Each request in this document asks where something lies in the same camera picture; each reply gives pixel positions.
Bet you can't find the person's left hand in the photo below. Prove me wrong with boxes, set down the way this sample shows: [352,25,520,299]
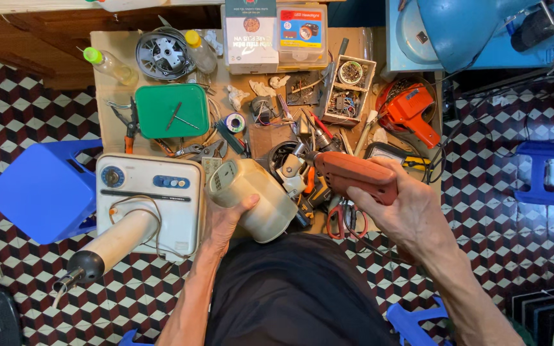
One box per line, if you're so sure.
[203,193,261,258]

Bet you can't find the person's right hand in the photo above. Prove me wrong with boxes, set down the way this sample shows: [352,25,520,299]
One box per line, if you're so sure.
[346,156,458,266]

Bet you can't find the cream fan motor housing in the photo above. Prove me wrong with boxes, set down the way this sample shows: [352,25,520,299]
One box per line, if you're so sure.
[207,158,300,244]

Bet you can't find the orange electric drill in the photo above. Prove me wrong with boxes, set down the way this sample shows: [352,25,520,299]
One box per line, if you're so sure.
[305,151,399,206]

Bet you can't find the black yellow multimeter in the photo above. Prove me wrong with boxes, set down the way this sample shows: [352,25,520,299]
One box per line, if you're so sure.
[364,141,432,175]

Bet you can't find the small cream button panel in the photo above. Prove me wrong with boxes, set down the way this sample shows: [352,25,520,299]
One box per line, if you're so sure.
[201,156,223,177]

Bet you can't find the grey metal pliers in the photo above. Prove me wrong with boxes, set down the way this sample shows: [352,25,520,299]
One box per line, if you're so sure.
[170,139,229,162]

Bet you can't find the cream fan base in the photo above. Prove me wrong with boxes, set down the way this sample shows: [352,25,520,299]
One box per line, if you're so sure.
[95,153,206,263]

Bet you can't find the orange soldering gun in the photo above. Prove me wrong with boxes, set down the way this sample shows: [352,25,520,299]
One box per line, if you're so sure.
[379,82,442,150]

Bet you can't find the yellow black power tool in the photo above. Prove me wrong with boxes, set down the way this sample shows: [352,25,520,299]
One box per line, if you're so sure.
[294,179,334,227]

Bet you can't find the cream fan neck tube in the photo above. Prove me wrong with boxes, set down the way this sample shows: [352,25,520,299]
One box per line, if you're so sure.
[52,209,160,308]

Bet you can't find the blue plastic stool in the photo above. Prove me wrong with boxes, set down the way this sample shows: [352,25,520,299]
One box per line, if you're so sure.
[514,139,554,208]
[386,297,452,346]
[0,139,104,245]

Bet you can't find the green plastic lid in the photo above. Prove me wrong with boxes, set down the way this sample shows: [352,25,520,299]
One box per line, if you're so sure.
[135,84,210,140]

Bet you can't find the cardboard box of parts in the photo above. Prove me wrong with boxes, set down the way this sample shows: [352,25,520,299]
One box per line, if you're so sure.
[322,55,377,127]

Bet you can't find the brown cardboard sheet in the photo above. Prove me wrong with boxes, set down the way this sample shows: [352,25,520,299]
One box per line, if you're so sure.
[89,28,445,237]

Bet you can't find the dark circuit board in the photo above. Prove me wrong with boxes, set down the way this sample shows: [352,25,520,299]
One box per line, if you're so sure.
[286,70,324,107]

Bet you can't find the yellow capped plastic bottle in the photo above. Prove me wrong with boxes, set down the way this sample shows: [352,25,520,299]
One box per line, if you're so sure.
[184,29,218,75]

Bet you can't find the dark ribbed appliance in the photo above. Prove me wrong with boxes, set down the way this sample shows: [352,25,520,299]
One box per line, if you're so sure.
[507,285,554,346]

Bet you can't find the blue fan body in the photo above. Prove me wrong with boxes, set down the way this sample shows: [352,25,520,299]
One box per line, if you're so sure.
[386,0,554,74]

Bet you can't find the grey metal fan motor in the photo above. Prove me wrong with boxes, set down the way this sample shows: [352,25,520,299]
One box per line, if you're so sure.
[135,26,196,82]

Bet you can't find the white carton box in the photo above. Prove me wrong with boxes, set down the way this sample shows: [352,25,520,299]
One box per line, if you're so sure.
[223,0,281,76]

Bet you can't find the green capped plastic bottle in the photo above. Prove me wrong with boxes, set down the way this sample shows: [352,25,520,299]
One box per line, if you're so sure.
[83,46,139,87]

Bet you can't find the clear headlamp package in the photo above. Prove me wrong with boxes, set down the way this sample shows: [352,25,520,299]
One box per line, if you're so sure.
[276,3,329,66]

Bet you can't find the brown wooden furniture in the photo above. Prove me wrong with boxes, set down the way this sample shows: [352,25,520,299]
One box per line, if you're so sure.
[0,0,223,91]

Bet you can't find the red handled scissors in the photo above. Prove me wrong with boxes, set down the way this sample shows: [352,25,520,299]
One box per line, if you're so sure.
[325,199,369,240]

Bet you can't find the white handled tool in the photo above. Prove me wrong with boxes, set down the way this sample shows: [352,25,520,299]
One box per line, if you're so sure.
[353,110,380,158]

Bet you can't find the black round motor ring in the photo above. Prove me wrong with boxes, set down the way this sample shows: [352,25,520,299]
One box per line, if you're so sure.
[266,140,307,179]

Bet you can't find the solder wire spool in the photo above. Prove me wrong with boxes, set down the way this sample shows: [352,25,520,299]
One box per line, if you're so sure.
[223,112,247,135]

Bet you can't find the red handled screwdriver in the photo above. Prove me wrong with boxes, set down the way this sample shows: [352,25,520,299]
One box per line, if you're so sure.
[307,109,336,140]

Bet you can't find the orange handled pliers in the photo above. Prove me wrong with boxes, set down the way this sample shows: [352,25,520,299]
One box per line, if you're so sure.
[110,97,141,155]

